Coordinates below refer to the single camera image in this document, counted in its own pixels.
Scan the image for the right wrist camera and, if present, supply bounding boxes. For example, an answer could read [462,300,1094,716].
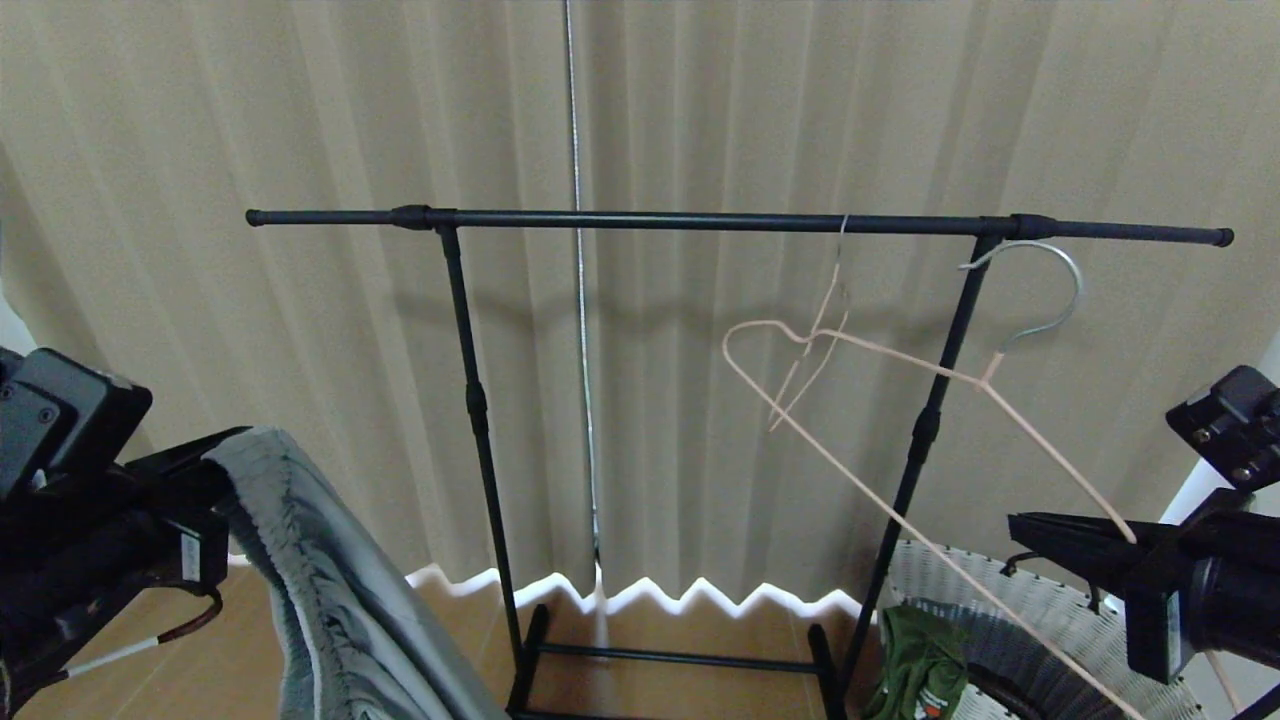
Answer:
[1165,365,1280,523]

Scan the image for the pink clothes hanger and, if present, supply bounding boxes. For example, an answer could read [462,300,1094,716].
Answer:
[767,215,853,434]
[721,240,1247,720]

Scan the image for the beige curtain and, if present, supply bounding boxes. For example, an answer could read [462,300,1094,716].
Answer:
[0,0,1280,616]

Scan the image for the white laundry basket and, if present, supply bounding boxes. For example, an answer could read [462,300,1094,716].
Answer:
[878,540,1213,720]

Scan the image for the black clothes rack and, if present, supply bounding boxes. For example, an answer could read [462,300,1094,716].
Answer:
[245,205,1236,720]

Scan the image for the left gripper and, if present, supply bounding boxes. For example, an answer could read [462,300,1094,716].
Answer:
[0,463,231,693]

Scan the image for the green printed shirt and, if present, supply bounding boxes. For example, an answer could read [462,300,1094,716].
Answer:
[864,603,972,720]

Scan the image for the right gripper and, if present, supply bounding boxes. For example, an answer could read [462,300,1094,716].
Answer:
[1125,513,1280,687]

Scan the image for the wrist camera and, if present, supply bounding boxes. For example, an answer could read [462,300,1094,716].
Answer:
[1165,365,1280,523]
[0,347,154,503]

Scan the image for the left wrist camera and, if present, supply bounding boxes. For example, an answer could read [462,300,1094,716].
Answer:
[0,347,154,503]

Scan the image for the pale grey shorts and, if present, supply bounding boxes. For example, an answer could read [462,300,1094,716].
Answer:
[205,427,507,720]

